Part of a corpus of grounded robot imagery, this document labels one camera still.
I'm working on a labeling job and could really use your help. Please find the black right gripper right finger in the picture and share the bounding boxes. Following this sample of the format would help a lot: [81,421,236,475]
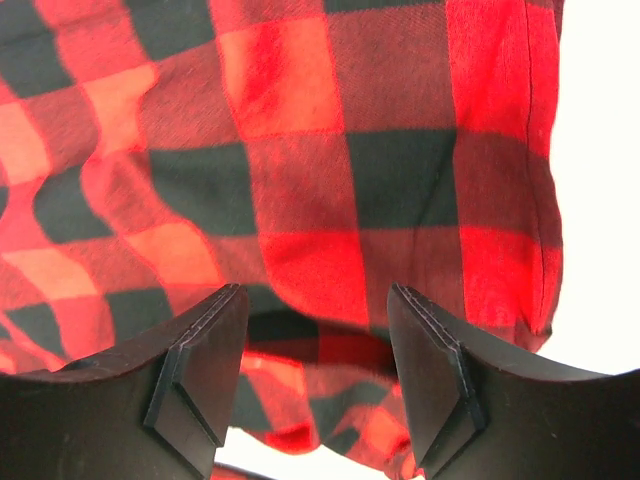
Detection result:
[387,285,639,479]

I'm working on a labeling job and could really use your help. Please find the red black plaid shirt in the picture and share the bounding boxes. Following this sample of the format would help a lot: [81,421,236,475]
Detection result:
[1,1,563,479]

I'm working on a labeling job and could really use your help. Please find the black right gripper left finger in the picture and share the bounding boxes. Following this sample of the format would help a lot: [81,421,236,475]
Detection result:
[1,284,248,479]

